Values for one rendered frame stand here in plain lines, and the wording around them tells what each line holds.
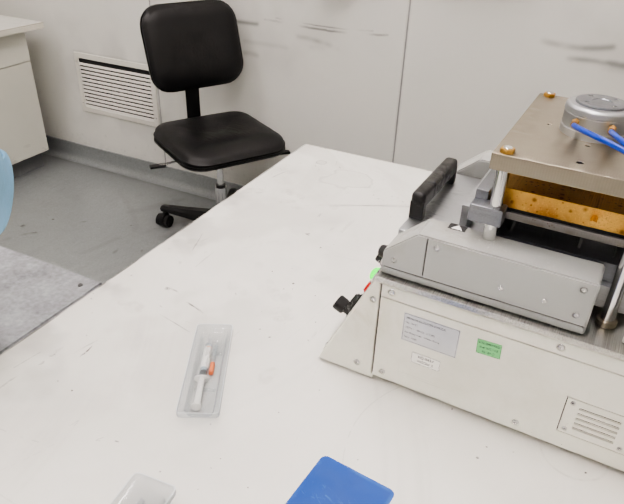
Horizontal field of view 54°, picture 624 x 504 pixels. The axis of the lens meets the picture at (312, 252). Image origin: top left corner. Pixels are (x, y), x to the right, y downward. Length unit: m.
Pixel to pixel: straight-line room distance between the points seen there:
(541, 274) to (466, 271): 0.09
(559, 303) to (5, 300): 0.85
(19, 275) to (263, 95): 1.76
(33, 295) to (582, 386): 0.85
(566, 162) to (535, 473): 0.38
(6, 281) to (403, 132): 1.72
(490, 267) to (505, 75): 1.65
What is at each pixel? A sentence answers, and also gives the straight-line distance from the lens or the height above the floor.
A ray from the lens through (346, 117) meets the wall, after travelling 2.58.
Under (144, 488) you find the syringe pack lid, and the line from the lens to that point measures 0.76.
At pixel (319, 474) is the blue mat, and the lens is 0.78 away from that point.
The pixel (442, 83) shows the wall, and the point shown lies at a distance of 2.40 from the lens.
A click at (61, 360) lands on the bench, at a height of 0.75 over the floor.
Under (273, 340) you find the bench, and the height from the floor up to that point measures 0.75.
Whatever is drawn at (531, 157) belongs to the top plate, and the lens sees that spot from 0.71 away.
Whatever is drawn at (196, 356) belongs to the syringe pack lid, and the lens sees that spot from 0.90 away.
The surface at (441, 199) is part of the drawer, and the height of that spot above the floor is 0.97.
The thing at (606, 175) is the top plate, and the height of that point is 1.11.
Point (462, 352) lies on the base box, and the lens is 0.81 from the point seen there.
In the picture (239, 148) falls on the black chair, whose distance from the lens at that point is 2.37.
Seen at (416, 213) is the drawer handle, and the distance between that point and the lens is 0.84.
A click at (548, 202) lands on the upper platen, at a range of 0.75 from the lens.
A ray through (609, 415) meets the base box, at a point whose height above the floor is 0.84.
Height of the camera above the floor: 1.36
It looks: 31 degrees down
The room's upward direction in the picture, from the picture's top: 2 degrees clockwise
